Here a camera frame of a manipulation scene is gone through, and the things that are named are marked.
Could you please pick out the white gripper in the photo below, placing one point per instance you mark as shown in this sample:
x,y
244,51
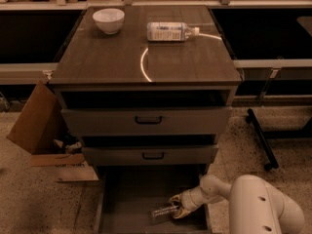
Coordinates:
x,y
188,200

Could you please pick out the clear water bottle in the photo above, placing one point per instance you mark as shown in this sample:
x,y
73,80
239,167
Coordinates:
x,y
168,209

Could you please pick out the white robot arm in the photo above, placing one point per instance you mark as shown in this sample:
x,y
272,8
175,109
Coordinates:
x,y
255,206

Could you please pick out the middle grey drawer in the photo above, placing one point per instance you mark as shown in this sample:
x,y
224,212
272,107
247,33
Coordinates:
x,y
176,155

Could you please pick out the grey drawer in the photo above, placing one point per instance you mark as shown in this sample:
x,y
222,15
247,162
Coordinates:
x,y
176,155
156,122

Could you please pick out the open bottom drawer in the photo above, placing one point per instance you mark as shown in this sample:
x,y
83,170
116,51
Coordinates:
x,y
131,194

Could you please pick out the top grey drawer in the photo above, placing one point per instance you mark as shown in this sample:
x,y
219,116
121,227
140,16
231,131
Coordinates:
x,y
156,122

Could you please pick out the dark grey drawer cabinet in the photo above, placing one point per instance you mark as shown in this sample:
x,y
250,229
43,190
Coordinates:
x,y
127,71

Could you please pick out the labelled plastic bottle on counter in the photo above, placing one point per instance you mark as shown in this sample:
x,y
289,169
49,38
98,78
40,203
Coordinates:
x,y
170,31

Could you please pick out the black wheeled stand leg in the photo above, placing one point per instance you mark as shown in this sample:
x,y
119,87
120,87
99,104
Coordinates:
x,y
272,162

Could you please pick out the brown cardboard box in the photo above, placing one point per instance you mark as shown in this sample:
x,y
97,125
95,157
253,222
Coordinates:
x,y
41,131

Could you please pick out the white ceramic bowl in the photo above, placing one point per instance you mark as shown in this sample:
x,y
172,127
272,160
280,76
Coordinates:
x,y
110,20

